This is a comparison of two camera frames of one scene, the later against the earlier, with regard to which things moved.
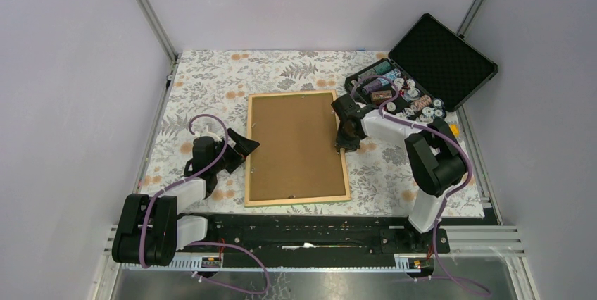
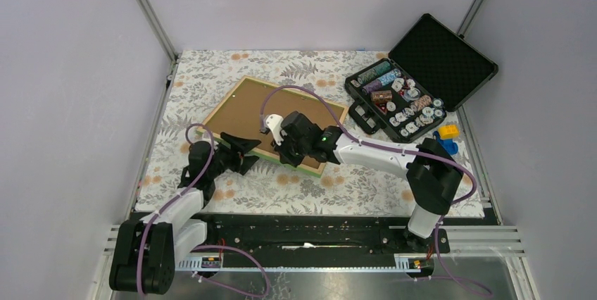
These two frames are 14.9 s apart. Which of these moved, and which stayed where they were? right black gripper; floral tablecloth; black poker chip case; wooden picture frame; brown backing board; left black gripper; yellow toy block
Moved: right black gripper; brown backing board; wooden picture frame
Stayed: left black gripper; yellow toy block; black poker chip case; floral tablecloth
